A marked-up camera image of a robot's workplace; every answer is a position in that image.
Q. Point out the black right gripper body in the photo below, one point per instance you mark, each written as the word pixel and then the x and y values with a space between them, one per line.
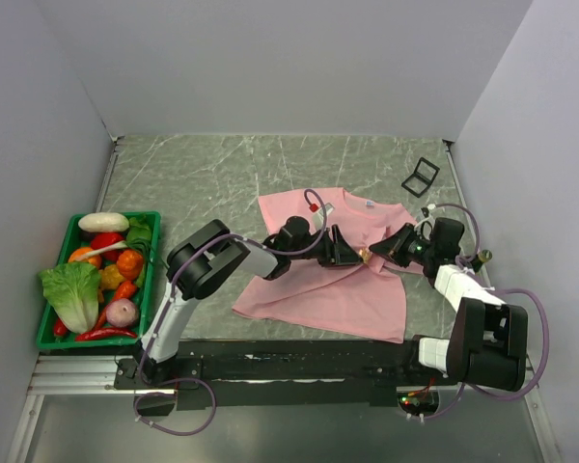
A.
pixel 417 251

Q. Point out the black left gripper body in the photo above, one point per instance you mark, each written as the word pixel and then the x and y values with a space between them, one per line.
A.
pixel 316 248

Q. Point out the red maple leaf brooch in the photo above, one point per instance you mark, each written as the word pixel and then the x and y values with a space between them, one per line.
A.
pixel 365 255

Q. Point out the pink t-shirt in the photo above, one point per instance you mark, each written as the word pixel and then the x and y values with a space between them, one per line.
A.
pixel 366 300

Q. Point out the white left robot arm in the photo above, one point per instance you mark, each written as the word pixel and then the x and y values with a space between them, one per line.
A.
pixel 202 263

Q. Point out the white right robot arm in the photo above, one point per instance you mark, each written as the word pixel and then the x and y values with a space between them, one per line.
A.
pixel 488 343

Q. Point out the black brooch box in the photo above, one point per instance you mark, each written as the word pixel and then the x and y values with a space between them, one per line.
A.
pixel 421 179

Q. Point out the green glass bottle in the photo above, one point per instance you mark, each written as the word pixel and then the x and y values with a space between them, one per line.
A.
pixel 479 260

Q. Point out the orange carrot toy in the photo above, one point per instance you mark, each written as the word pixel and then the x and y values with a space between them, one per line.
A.
pixel 131 265

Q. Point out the purple onion toy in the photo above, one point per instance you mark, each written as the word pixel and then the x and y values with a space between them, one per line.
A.
pixel 122 313

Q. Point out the yellow pepper toy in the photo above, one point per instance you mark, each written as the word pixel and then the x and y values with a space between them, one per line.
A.
pixel 110 277

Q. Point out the red tomato toy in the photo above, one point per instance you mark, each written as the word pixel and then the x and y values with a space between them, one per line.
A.
pixel 106 239

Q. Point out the white radish toy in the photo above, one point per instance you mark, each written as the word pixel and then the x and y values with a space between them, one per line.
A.
pixel 103 222

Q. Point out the orange fruit toy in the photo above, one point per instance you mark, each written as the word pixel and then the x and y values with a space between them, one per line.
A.
pixel 86 254

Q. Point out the green lettuce toy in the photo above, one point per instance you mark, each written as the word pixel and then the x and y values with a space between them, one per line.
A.
pixel 71 290

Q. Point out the green plastic crate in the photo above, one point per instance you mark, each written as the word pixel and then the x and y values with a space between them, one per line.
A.
pixel 46 341

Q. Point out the red chili pepper toy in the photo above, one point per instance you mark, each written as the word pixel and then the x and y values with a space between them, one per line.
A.
pixel 60 330

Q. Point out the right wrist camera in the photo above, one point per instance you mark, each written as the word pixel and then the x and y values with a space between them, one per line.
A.
pixel 425 224

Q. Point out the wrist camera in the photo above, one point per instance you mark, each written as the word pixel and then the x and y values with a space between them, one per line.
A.
pixel 320 215
pixel 425 224

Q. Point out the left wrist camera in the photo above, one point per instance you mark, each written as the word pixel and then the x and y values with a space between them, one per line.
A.
pixel 320 215

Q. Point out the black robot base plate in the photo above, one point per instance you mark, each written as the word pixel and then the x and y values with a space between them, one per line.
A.
pixel 281 372

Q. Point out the aluminium table edge rail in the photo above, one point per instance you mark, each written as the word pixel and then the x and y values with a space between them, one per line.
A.
pixel 113 157

